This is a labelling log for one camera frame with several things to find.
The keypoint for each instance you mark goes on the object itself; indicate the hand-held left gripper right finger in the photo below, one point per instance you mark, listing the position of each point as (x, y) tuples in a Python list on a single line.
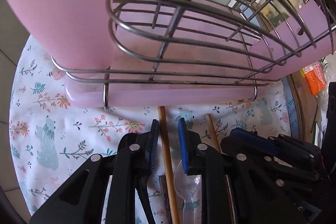
[(183, 145)]

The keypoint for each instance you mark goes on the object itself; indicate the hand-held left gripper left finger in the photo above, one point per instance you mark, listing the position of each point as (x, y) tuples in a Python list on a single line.
[(153, 145)]

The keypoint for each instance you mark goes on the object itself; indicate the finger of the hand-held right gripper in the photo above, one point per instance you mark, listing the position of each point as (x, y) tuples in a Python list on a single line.
[(252, 140), (294, 146)]

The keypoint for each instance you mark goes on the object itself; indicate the light wooden chopstick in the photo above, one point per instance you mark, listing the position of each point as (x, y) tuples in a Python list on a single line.
[(211, 129), (165, 150)]

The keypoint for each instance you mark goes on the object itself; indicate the clear plastic spoon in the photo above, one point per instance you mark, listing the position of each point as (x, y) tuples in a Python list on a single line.
[(187, 187)]

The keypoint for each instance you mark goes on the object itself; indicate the pink plastic drip tray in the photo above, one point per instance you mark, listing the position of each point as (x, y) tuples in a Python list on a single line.
[(183, 95)]

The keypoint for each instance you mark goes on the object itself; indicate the orange snack packet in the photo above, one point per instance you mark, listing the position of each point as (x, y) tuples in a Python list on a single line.
[(315, 77)]

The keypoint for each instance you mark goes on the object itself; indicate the floral printed tablecloth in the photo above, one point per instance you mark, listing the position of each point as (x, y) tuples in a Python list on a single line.
[(52, 113)]

